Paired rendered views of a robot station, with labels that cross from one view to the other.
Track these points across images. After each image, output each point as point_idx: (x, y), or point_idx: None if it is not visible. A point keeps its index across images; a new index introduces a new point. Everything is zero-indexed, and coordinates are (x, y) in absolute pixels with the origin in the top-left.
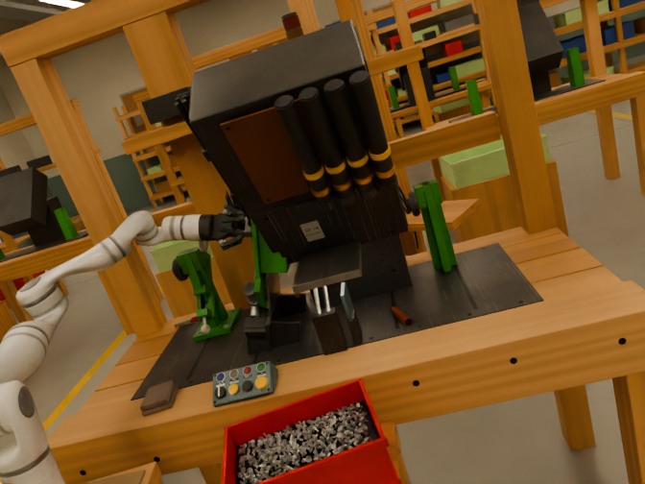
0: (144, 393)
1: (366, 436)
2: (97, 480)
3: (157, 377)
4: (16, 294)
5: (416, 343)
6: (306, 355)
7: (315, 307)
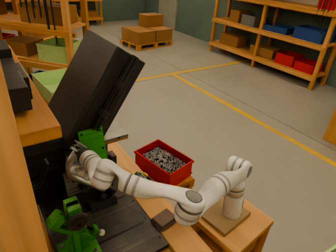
0: (161, 239)
1: (152, 151)
2: (209, 221)
3: (146, 244)
4: (204, 201)
5: (107, 148)
6: (117, 177)
7: (67, 195)
